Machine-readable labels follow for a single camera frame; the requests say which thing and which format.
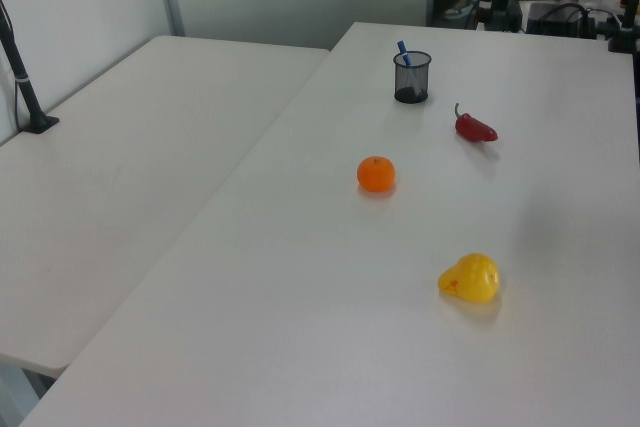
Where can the white marker with blue cap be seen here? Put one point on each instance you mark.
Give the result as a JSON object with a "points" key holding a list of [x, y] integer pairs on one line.
{"points": [[403, 52]]}

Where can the white sneaker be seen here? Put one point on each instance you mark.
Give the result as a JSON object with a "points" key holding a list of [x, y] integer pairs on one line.
{"points": [[460, 8]]}

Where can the black electronics box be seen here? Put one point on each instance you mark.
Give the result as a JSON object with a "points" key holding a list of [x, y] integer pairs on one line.
{"points": [[555, 19]]}

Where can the black mesh pen cup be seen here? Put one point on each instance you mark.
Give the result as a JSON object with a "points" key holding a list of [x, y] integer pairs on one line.
{"points": [[411, 82]]}

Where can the red chili pepper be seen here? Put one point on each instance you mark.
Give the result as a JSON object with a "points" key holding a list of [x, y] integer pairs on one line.
{"points": [[475, 129]]}

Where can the black clamp stand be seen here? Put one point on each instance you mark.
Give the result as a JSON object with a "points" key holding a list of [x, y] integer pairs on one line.
{"points": [[625, 29]]}

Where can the orange mandarin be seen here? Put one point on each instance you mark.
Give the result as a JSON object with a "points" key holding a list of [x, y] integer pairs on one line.
{"points": [[375, 174]]}

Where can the yellow pear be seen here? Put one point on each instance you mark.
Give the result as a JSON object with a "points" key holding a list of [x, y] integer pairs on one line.
{"points": [[472, 279]]}

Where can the white adjoining table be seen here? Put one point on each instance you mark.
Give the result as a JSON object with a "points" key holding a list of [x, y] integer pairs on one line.
{"points": [[125, 172]]}

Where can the black camera pole with base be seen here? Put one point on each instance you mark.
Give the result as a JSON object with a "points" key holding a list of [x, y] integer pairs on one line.
{"points": [[22, 82]]}

